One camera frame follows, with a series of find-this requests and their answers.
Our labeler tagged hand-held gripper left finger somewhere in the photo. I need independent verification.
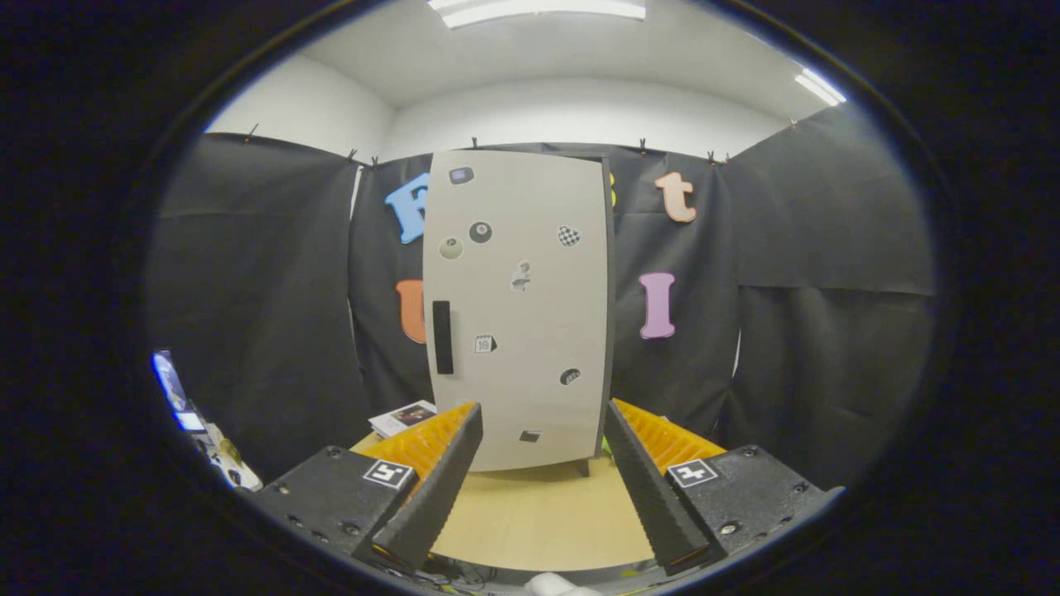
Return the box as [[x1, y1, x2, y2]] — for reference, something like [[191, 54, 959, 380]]
[[248, 401, 484, 572]]

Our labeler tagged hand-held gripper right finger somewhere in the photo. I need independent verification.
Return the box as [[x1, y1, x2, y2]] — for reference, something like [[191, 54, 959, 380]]
[[603, 398, 847, 576]]

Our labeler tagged light grey shoe cabinet door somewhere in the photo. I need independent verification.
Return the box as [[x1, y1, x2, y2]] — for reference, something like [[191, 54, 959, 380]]
[[422, 150, 610, 473]]

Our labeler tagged dark grey shoe cabinet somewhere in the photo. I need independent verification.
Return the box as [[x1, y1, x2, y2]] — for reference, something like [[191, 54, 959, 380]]
[[464, 142, 618, 478]]

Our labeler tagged black backdrop cloth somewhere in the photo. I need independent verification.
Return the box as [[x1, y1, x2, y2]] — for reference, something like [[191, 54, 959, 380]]
[[147, 103, 938, 489]]

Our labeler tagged blue and white screen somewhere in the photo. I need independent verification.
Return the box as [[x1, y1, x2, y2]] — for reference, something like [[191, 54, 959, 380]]
[[152, 349, 206, 433]]

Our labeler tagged long ceiling light panel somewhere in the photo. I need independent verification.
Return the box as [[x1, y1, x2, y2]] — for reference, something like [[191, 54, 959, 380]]
[[428, 0, 648, 30]]

